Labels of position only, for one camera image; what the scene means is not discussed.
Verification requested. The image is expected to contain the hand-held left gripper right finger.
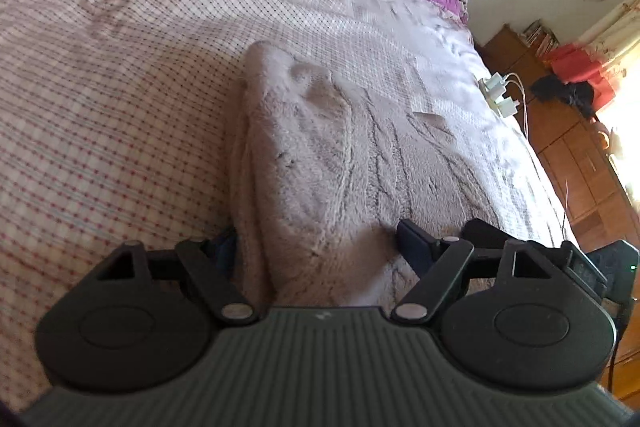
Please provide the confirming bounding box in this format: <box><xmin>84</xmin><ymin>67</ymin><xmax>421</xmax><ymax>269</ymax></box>
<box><xmin>391</xmin><ymin>219</ymin><xmax>551</xmax><ymax>327</ymax></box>

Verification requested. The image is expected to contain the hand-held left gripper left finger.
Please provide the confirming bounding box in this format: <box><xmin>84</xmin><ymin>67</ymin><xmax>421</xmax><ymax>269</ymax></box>
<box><xmin>95</xmin><ymin>227</ymin><xmax>258</xmax><ymax>327</ymax></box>

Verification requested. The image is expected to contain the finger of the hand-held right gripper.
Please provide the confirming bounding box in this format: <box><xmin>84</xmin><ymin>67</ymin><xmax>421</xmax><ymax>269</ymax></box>
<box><xmin>461</xmin><ymin>218</ymin><xmax>563</xmax><ymax>259</ymax></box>

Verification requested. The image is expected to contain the pink knitted cardigan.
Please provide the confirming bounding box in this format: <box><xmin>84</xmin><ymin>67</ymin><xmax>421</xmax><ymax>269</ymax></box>
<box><xmin>227</xmin><ymin>41</ymin><xmax>556</xmax><ymax>308</ymax></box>

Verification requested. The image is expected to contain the wooden dresser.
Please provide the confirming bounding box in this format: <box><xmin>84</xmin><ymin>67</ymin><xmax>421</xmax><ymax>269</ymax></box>
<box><xmin>475</xmin><ymin>24</ymin><xmax>640</xmax><ymax>403</ymax></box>

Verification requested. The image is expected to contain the power strip with white chargers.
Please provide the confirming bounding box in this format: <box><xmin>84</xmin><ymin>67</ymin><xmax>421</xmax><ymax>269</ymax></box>
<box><xmin>477</xmin><ymin>74</ymin><xmax>521</xmax><ymax>118</ymax></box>

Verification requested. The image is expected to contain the black clothing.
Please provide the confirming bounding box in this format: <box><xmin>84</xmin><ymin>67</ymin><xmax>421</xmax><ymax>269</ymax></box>
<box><xmin>530</xmin><ymin>74</ymin><xmax>596</xmax><ymax>120</ymax></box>

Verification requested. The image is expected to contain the orange red curtain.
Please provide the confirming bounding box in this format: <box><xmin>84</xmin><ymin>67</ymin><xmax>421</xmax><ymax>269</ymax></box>
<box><xmin>542</xmin><ymin>0</ymin><xmax>640</xmax><ymax>108</ymax></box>

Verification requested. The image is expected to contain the row of books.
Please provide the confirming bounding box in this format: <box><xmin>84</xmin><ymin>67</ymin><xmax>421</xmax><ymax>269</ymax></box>
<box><xmin>520</xmin><ymin>19</ymin><xmax>560</xmax><ymax>58</ymax></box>

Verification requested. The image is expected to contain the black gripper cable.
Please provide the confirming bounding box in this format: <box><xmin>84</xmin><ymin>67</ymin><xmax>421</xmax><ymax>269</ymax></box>
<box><xmin>607</xmin><ymin>302</ymin><xmax>632</xmax><ymax>395</ymax></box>

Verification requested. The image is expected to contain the white charger cable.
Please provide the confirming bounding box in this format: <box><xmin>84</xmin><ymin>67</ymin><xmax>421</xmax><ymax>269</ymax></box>
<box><xmin>502</xmin><ymin>72</ymin><xmax>531</xmax><ymax>140</ymax></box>

